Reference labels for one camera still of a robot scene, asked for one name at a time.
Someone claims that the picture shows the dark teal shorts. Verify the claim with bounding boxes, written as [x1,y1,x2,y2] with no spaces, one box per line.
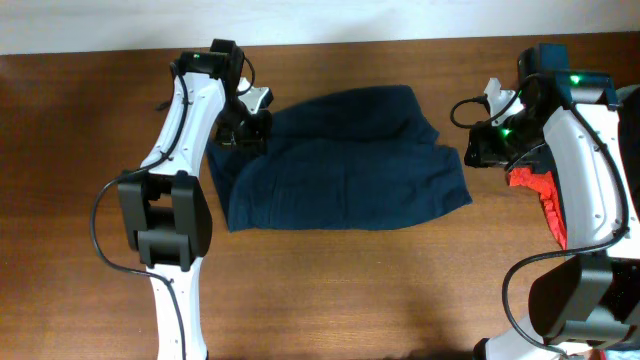
[206,85,472,232]

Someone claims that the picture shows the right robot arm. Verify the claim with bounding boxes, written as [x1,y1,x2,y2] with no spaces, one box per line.
[464,43,639,359]

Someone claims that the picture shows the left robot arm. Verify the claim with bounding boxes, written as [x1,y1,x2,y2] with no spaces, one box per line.
[117,39,273,359]

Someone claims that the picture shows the red garment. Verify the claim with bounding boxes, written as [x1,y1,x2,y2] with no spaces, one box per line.
[507,168,567,250]

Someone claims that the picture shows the navy garment in pile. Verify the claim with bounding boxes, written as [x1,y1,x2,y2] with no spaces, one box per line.
[617,84,639,214]

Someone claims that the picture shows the right black camera cable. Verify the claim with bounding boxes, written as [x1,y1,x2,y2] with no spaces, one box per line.
[449,74,631,359]

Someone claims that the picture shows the black camera cable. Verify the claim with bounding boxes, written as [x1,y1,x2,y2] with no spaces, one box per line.
[89,54,257,360]
[449,74,631,359]

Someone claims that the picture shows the left black camera cable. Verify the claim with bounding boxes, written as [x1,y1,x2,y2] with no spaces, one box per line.
[89,54,257,360]

